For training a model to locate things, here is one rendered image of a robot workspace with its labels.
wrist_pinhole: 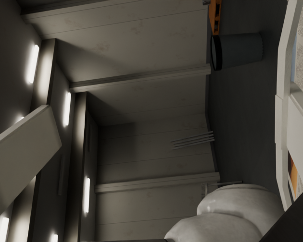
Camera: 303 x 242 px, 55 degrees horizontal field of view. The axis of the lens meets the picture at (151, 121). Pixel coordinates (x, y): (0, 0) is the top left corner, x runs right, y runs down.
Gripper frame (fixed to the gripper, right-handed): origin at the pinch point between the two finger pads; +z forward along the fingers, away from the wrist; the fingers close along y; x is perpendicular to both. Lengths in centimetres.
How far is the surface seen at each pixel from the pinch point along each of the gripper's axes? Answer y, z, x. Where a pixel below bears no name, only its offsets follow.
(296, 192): 11.2, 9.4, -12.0
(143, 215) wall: -239, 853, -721
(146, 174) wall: -229, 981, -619
